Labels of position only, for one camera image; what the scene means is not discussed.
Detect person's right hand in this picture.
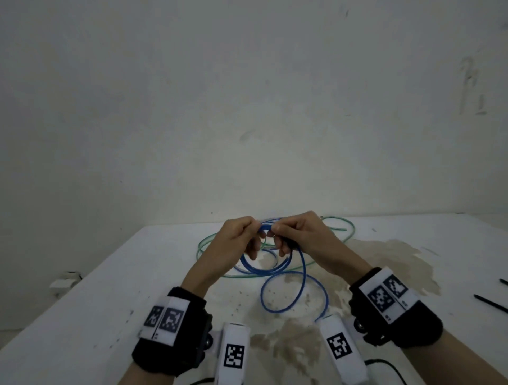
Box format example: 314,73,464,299
268,210,384,287

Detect person's left hand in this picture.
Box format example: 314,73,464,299
180,216,267,298

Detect clear green striped tube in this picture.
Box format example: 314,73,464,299
196,216,356,278

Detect solid blue tube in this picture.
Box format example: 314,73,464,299
239,217,330,322

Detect person's right forearm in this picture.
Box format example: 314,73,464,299
411,329,508,385

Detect person's left forearm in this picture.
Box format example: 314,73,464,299
117,363,175,385

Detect white wrist camera with marker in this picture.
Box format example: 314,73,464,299
214,322,251,385
317,314,370,385

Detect black wrist strap with markers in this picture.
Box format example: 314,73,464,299
132,287,213,377
348,266,444,349

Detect white wall socket box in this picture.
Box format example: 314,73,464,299
49,271,83,296

